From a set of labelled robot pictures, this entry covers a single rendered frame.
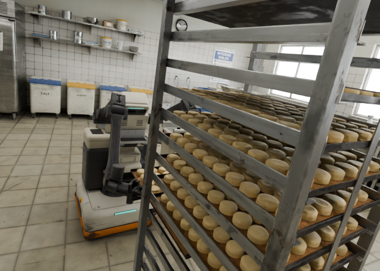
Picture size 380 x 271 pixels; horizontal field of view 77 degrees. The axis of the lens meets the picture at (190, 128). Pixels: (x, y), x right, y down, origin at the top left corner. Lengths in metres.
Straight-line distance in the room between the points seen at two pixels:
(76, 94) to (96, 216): 3.70
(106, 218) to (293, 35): 1.93
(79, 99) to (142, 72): 1.71
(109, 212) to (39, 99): 3.79
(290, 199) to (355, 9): 0.30
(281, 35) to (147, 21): 5.84
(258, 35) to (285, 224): 0.37
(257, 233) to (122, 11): 5.86
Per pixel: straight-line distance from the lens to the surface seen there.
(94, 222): 2.14
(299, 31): 0.49
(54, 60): 6.07
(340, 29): 0.42
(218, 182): 0.63
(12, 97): 5.33
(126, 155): 1.98
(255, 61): 1.15
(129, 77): 6.19
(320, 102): 0.41
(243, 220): 0.66
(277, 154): 0.63
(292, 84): 0.48
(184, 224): 0.90
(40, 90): 5.50
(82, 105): 5.53
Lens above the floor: 1.51
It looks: 15 degrees down
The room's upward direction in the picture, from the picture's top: 9 degrees clockwise
